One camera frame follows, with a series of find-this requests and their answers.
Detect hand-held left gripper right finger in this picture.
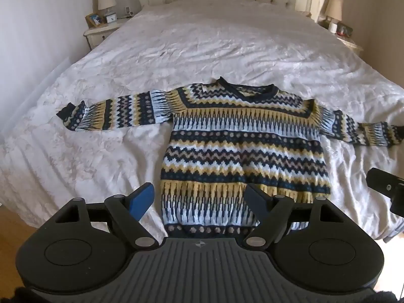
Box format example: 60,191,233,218
244,182,348,250

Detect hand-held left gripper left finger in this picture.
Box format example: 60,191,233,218
54,182,156,250

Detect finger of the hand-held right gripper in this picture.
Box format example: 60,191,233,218
367,167,404,197

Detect patterned knit sweater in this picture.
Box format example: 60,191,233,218
56,76,404,238

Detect cream nightstand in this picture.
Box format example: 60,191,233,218
83,16,131,51
317,19,364,55

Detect white shade table lamp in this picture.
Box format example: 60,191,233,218
97,0,117,17
324,0,343,23

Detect wooden picture frame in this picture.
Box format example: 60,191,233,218
85,13,103,28

